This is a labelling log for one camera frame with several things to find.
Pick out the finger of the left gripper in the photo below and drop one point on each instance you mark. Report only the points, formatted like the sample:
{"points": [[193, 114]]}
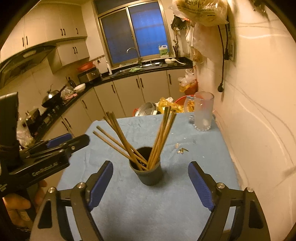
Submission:
{"points": [[58, 140]]}

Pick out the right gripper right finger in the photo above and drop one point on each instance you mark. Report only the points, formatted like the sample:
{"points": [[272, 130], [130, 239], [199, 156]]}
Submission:
{"points": [[235, 214]]}

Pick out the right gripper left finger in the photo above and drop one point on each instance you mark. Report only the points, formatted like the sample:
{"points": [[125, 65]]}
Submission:
{"points": [[51, 222]]}

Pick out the black utensil holder cup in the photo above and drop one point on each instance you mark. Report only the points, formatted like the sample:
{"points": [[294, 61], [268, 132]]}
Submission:
{"points": [[149, 177]]}

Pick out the upper kitchen cabinets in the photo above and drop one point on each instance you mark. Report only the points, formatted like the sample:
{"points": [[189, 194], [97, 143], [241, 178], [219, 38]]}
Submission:
{"points": [[43, 24]]}

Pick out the kitchen window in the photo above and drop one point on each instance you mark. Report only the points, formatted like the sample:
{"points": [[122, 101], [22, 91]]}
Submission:
{"points": [[132, 31]]}

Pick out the person left hand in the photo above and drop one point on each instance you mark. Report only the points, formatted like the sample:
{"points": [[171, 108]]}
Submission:
{"points": [[14, 203]]}

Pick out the black wok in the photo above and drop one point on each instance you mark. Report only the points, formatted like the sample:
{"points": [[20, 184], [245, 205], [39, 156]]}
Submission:
{"points": [[53, 98]]}

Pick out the metal toaster box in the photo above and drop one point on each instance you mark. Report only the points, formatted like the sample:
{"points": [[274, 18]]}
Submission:
{"points": [[90, 75]]}

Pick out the blue table cloth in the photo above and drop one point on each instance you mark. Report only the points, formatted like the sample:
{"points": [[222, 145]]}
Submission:
{"points": [[160, 203]]}

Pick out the range hood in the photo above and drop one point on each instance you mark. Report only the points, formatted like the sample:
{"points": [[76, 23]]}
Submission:
{"points": [[20, 63]]}

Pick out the small brass key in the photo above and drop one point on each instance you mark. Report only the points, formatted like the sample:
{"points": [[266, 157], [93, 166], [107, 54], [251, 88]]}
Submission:
{"points": [[180, 150]]}

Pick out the metal pot lid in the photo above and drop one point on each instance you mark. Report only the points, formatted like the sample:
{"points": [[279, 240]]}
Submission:
{"points": [[146, 109]]}

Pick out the yellow plastic bag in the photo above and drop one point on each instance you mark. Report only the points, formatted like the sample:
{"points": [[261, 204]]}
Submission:
{"points": [[164, 103]]}

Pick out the glass beer mug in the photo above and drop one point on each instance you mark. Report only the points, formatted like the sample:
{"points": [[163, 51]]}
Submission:
{"points": [[199, 108]]}

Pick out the red plastic basin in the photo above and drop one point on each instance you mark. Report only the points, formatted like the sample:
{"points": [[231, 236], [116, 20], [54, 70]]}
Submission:
{"points": [[185, 104]]}

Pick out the green detergent bottle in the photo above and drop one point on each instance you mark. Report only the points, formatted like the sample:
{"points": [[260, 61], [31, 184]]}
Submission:
{"points": [[164, 51]]}

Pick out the hanging plastic bags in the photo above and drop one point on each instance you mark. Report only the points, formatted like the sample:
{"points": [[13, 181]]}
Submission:
{"points": [[206, 17]]}

